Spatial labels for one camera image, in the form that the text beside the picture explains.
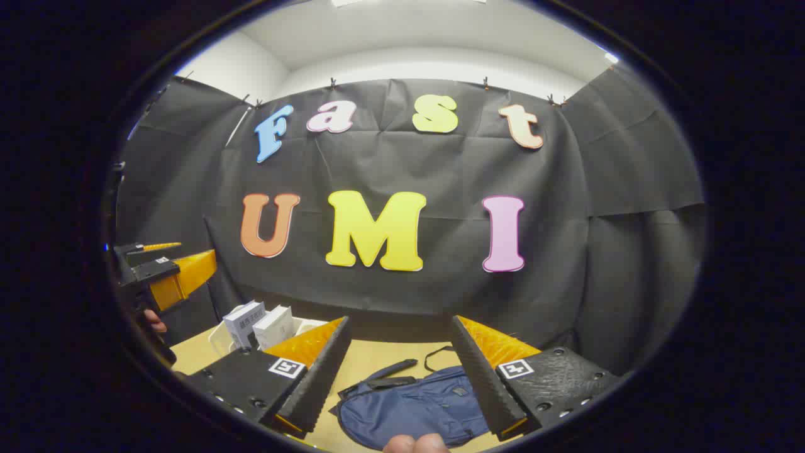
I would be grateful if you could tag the white rod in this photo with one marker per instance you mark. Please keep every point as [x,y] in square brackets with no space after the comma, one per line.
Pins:
[238,126]

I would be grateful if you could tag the black backdrop cloth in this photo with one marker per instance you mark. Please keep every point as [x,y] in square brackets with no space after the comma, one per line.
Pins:
[409,170]

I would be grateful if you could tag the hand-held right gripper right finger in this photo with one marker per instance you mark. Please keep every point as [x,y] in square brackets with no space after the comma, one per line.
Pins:
[478,384]

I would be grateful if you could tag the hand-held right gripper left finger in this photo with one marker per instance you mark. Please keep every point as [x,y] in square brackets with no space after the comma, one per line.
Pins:
[324,377]

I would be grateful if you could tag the white book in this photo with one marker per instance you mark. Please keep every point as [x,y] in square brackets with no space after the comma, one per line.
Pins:
[273,327]
[242,324]

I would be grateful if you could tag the blue schoolbag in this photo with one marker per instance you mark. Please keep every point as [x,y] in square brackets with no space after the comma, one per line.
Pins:
[409,409]

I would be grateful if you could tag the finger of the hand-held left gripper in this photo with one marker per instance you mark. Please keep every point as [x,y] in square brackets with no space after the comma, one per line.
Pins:
[132,251]
[182,277]

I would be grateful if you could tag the white plastic bookshelf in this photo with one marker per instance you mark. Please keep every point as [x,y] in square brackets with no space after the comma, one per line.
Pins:
[217,340]

